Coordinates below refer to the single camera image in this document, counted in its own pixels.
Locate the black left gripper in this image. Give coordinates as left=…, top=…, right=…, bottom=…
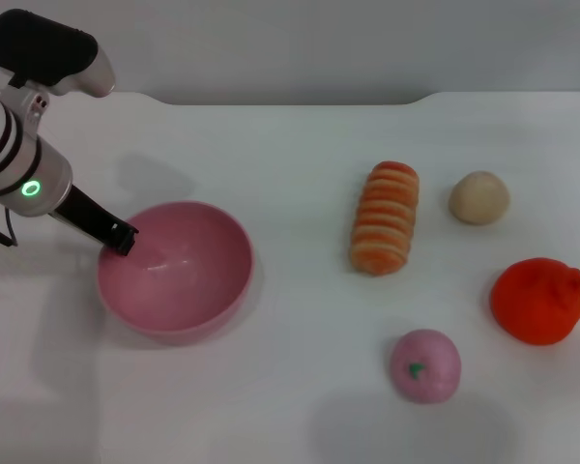
left=51, top=185, right=140, bottom=256

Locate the pink plastic bowl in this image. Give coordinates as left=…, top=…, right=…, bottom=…
left=96, top=200, right=256, bottom=347

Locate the orange striped bread loaf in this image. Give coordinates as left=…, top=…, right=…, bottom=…
left=350, top=159, right=421, bottom=276

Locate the pink toy peach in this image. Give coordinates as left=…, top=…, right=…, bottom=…
left=390, top=328, right=463, bottom=405

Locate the red orange toy fruit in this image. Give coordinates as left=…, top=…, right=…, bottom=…
left=490, top=257, right=580, bottom=346

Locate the left wrist camera housing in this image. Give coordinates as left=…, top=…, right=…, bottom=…
left=0, top=8, right=116, bottom=98

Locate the beige round bun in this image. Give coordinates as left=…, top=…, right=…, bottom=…
left=448, top=169, right=511, bottom=226

